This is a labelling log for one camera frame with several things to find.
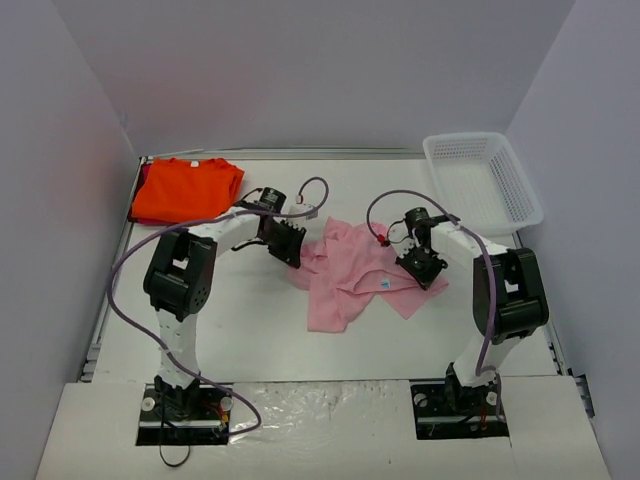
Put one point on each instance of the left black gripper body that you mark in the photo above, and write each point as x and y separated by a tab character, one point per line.
286	242

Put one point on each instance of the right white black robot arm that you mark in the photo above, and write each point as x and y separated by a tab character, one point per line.
508	301

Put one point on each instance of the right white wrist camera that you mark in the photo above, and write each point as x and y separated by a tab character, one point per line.
400	239

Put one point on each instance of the folded orange t shirt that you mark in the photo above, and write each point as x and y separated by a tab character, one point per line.
177	190

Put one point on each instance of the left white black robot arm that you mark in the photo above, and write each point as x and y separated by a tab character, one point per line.
179	279

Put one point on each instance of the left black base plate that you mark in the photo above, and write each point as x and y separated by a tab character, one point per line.
204	421

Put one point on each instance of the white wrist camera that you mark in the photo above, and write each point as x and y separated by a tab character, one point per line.
302	211
400	239

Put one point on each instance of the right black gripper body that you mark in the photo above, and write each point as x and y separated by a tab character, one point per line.
423	265

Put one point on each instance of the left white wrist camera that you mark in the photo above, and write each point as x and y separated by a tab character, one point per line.
302	211

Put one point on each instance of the white plastic basket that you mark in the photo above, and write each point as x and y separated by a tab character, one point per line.
478	177

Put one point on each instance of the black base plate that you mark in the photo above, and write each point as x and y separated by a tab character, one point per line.
204	421
476	416

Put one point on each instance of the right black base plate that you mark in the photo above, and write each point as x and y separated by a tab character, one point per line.
476	416

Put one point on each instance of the pink t shirt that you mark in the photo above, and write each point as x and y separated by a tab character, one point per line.
345	269

